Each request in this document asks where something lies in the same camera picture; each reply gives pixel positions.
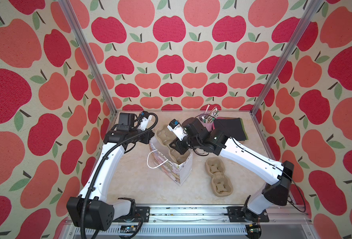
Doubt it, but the right aluminium corner post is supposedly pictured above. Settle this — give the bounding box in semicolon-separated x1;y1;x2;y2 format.
250;0;323;118

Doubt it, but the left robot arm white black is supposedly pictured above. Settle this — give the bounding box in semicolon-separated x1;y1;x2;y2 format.
66;111;158;239

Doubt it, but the brown pulp cup carrier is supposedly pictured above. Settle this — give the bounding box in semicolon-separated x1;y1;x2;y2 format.
205;157;233;197
155;125;190;164

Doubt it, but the aluminium front rail frame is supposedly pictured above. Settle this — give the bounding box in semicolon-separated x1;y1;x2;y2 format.
56;204;317;239

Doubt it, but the cartoon animal paper gift bag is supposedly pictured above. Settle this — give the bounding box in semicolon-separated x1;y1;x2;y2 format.
149;139;193;186

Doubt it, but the aluminium corner post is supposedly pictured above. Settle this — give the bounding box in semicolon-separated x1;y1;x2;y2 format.
250;0;323;118
58;0;117;117

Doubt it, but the pink cylindrical holder cup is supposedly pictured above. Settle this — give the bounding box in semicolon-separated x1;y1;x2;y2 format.
198;115;213;131

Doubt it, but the stack of dark napkins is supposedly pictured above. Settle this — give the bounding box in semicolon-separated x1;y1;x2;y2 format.
213;118;248;141

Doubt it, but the left aluminium corner post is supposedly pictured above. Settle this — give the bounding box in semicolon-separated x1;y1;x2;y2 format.
58;0;117;117

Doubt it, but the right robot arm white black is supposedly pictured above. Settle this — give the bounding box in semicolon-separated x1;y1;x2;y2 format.
167;118;295;222

